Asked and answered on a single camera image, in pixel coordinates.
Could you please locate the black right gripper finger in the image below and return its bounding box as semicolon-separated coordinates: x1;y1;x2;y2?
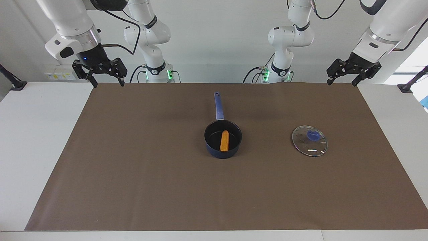
72;60;98;88
112;57;128;87

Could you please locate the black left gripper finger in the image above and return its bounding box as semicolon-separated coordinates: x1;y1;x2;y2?
326;58;342;86
351;65;382;87

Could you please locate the glass lid with purple knob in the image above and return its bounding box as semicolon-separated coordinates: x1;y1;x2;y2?
292;125;328;157

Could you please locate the yellow toy corn cob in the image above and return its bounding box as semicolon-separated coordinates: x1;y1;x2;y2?
219;130;230;152

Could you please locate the brown table mat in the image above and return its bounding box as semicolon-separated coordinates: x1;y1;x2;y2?
24;83;428;231

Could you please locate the white wall socket box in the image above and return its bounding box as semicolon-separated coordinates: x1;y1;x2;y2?
44;64;77;81

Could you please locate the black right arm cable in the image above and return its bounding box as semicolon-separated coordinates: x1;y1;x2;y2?
90;0;141;56

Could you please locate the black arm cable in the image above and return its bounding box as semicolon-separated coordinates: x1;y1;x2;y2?
310;0;428;53
90;0;141;56

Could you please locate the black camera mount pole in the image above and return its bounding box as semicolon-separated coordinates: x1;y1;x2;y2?
397;65;428;94
0;64;27;91

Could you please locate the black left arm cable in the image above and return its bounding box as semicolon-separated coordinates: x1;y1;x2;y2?
310;0;428;53

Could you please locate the dark pot with purple handle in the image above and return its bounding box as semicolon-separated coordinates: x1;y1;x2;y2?
204;91;243;160

